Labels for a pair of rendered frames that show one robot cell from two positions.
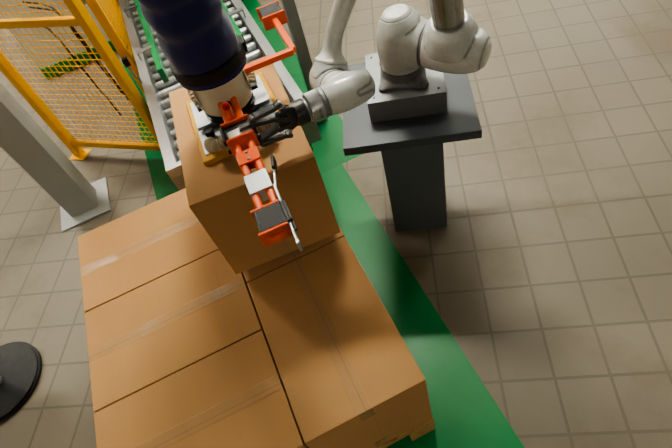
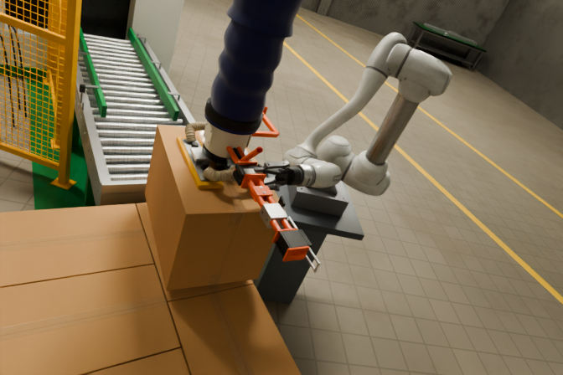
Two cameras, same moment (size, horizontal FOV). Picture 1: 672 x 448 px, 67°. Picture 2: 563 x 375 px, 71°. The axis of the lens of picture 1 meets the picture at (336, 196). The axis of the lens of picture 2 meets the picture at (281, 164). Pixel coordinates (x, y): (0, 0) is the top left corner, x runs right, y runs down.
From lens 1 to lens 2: 0.75 m
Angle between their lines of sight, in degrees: 30
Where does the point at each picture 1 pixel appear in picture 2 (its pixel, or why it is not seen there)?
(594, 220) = (386, 325)
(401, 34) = (340, 155)
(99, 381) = not seen: outside the picture
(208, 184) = (202, 202)
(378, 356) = not seen: outside the picture
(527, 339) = not seen: outside the picture
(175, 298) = (94, 299)
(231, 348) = (150, 359)
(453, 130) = (347, 229)
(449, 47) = (372, 174)
